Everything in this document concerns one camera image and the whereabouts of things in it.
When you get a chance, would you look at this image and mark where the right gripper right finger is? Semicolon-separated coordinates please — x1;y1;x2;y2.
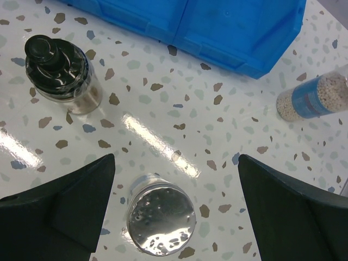
238;154;347;260

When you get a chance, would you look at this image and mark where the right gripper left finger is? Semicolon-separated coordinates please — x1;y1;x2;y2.
1;154;115;260

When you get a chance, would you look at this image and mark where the silver-lid blue-label bottle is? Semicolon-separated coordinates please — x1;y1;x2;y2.
276;65;347;122
126;173;196;257

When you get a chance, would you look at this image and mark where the blue three-compartment plastic bin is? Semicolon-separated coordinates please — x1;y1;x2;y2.
70;0;306;79

